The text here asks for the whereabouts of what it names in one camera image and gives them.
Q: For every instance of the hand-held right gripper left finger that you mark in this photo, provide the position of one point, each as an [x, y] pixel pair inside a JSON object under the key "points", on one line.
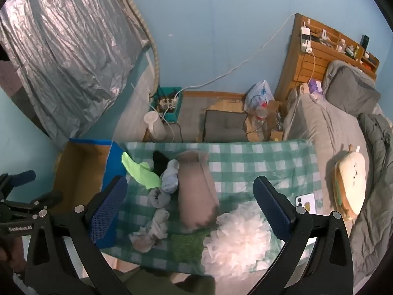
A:
{"points": [[107, 212]]}

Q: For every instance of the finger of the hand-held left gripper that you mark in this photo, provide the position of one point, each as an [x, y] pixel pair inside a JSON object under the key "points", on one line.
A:
{"points": [[49, 197], [23, 176]]}

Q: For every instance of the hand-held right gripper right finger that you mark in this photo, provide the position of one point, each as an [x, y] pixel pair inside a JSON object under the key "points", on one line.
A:
{"points": [[273, 212]]}

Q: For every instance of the blue cardboard box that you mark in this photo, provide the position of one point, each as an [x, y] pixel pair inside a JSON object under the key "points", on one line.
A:
{"points": [[79, 169]]}

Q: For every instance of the white mesh bath pouf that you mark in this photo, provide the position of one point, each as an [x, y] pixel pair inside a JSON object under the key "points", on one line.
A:
{"points": [[236, 242]]}

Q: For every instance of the grey sock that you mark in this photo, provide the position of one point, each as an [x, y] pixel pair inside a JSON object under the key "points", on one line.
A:
{"points": [[158, 201]]}

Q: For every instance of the grey mitten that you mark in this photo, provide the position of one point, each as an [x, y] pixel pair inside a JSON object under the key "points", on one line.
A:
{"points": [[196, 196]]}

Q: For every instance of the green knit cloth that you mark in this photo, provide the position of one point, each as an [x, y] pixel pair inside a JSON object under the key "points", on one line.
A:
{"points": [[187, 244]]}

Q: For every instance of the person's left hand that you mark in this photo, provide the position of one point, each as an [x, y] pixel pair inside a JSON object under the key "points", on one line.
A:
{"points": [[10, 253]]}

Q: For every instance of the white smartphone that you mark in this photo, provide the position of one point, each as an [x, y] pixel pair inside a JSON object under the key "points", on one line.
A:
{"points": [[307, 201]]}

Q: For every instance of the lime green cloth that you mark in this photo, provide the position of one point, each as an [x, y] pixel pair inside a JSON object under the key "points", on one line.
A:
{"points": [[144, 175]]}

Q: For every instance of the green checkered tablecloth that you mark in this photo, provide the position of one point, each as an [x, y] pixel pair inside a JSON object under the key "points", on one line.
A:
{"points": [[239, 166]]}

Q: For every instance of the pale blue white sock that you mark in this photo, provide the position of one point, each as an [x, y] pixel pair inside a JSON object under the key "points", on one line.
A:
{"points": [[170, 179]]}

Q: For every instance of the black sock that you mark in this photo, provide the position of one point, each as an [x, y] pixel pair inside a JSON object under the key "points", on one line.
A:
{"points": [[159, 161]]}

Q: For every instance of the sandwich plush toy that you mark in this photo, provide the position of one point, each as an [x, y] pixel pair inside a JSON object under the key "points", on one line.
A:
{"points": [[351, 178]]}

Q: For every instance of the bed with grey sheet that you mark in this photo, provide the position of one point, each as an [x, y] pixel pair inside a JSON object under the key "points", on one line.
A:
{"points": [[331, 135]]}

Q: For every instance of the person's olive clothing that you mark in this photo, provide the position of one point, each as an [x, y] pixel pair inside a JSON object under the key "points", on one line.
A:
{"points": [[172, 285]]}

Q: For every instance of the grey seat cushion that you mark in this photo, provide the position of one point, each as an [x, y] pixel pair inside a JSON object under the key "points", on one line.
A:
{"points": [[225, 126]]}

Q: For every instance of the plastic bottle red label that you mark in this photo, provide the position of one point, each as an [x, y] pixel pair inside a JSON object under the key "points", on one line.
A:
{"points": [[261, 112]]}

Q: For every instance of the white plastic bag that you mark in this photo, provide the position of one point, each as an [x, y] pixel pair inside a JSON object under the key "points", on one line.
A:
{"points": [[261, 92]]}

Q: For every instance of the teal plastic crate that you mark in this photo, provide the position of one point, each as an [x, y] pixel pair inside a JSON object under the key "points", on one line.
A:
{"points": [[176, 110]]}

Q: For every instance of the dark grey blanket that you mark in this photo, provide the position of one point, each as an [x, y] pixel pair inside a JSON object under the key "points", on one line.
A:
{"points": [[377, 147]]}

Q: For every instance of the white power strip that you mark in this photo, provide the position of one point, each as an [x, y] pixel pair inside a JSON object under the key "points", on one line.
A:
{"points": [[167, 102]]}

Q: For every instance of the silver foil curtain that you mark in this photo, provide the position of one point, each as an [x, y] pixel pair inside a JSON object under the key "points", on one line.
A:
{"points": [[61, 52]]}

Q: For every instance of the purple tissue pack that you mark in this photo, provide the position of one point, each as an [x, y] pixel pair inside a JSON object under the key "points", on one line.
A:
{"points": [[316, 86]]}

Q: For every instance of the grey pillow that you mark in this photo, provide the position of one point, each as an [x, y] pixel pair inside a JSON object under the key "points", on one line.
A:
{"points": [[350, 89]]}

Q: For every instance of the wooden headboard shelf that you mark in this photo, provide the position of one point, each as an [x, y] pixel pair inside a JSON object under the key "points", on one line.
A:
{"points": [[304, 64]]}

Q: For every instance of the white charger block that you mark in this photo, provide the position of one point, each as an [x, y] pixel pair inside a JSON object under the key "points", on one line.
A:
{"points": [[305, 38]]}

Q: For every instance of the black box on shelf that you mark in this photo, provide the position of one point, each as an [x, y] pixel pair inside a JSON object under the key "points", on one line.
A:
{"points": [[364, 41]]}

